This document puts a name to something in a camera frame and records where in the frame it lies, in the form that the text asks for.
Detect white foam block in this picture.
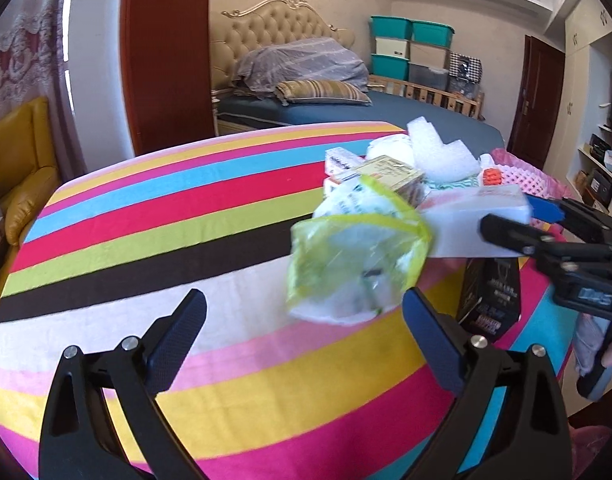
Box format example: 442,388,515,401
417,184,531,259

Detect beige printed cardboard box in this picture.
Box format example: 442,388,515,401
356,155,426,207

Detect yellow clear plastic bag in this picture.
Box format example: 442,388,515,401
286,176,433,325

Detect pink lined trash bin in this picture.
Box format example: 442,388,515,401
491,148,574,200

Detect green white patterned cloth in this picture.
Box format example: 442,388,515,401
425,176,480,191

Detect black product box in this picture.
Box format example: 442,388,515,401
457,258,522,341

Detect bed with blue sheet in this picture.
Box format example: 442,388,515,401
217,91,505,156

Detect dark red room door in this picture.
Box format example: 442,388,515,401
506,36,565,169

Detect black white houndstooth bag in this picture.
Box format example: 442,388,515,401
449,52,482,84

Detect grey clear storage bin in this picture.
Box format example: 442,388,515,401
408,63,449,91

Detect small white medicine box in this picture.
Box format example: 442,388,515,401
324,146,365,184

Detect beige storage box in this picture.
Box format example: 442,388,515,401
409,41,450,70

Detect teal storage bin lower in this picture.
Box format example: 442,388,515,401
371,53,409,80

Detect teal storage bin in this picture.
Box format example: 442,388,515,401
411,21,455,49
371,53,409,80
371,15,412,40

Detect teal storage bin top right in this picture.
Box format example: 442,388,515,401
411,21,455,49

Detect white storage box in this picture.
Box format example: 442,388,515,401
374,37,410,60

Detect teal storage bin top left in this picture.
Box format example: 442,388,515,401
371,15,412,40

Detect striped pillow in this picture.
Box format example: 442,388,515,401
274,80,372,106

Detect colourful striped table cloth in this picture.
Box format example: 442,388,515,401
0,120,582,480

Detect yellow leather armchair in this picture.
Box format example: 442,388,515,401
0,96,61,297

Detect grey striped duvet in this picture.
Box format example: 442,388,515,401
231,37,369,96

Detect beige tufted headboard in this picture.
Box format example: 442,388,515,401
209,0,355,92

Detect lace curtain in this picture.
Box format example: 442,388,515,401
0,0,86,181

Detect white wall shelf cabinet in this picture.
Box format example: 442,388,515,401
543,0,612,200

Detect wooden crib rail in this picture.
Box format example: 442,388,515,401
368,75,484,122

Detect red wooden door frame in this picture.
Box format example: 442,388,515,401
120,0,215,155

